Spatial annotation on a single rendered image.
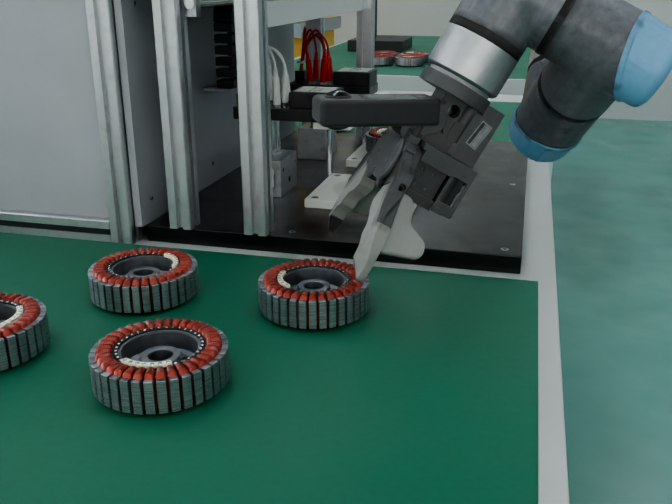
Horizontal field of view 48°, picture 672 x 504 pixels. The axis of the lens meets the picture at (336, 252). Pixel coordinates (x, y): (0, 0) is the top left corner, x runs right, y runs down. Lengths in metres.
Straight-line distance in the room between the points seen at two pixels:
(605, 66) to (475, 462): 0.37
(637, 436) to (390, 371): 1.44
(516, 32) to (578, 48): 0.06
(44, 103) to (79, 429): 0.51
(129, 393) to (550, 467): 0.31
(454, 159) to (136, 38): 0.43
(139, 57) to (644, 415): 1.61
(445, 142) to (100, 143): 0.45
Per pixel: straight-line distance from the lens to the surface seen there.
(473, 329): 0.74
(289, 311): 0.71
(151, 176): 0.99
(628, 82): 0.72
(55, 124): 1.01
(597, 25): 0.71
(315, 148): 1.30
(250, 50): 0.88
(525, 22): 0.71
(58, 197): 1.04
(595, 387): 2.22
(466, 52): 0.70
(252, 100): 0.89
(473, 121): 0.73
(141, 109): 0.97
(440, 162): 0.71
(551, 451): 0.58
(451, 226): 0.96
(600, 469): 1.90
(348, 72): 1.27
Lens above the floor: 1.07
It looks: 20 degrees down
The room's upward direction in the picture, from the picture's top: straight up
